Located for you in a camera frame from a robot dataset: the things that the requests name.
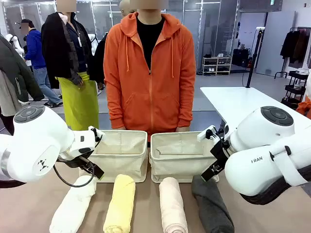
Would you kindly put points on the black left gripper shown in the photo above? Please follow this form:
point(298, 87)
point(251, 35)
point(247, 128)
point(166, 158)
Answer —
point(93, 170)

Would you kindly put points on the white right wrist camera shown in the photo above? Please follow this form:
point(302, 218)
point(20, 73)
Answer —
point(205, 133)

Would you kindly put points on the person's left hand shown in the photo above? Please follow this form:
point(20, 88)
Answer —
point(183, 129)

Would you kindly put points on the white towel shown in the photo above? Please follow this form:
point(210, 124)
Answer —
point(73, 204)

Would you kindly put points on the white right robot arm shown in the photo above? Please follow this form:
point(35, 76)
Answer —
point(262, 150)

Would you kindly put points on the black tripod pole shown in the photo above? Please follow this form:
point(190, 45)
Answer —
point(253, 58)

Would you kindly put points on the person in orange hoodie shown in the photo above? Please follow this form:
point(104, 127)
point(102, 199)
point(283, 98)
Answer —
point(136, 80)

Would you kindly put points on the person's right hand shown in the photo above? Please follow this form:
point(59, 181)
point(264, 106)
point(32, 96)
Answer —
point(121, 128)

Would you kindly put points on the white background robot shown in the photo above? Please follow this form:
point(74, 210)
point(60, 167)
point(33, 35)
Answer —
point(15, 44)

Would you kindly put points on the black utility cart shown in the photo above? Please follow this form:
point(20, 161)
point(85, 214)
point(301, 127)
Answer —
point(295, 85)

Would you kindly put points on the white folding table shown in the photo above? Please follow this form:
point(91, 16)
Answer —
point(243, 104)

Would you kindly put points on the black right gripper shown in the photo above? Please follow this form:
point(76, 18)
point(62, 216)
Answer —
point(219, 153)

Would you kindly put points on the person in dark green jacket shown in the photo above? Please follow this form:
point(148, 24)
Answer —
point(14, 72)

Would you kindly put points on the clothes rack with dark garments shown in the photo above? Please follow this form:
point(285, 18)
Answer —
point(295, 46)

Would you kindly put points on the white shoe rack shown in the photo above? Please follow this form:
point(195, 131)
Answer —
point(217, 65)

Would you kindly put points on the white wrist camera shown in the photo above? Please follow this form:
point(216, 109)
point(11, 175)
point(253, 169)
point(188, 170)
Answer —
point(95, 132)
point(205, 133)

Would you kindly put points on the seated person in orange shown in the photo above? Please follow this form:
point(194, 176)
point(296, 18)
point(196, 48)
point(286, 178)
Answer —
point(305, 108)

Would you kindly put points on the pink towel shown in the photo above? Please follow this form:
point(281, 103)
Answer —
point(172, 204)

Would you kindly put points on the black suitcase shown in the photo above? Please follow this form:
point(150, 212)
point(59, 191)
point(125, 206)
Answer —
point(240, 57)

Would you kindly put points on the yellow towel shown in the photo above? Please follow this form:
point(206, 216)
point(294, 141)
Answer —
point(121, 201)

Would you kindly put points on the person in black coat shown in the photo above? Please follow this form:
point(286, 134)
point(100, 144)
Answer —
point(60, 48)

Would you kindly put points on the cream fabric basket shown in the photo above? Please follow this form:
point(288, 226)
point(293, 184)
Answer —
point(121, 160)
point(179, 165)

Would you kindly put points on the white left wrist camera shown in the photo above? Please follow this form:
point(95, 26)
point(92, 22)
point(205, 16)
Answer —
point(95, 132)

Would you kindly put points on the person in blue jacket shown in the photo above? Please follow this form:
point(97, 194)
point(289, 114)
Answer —
point(36, 53)

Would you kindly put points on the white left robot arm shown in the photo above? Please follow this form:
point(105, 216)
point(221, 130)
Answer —
point(36, 136)

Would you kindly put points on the dark grey towel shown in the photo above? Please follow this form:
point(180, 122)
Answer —
point(211, 206)

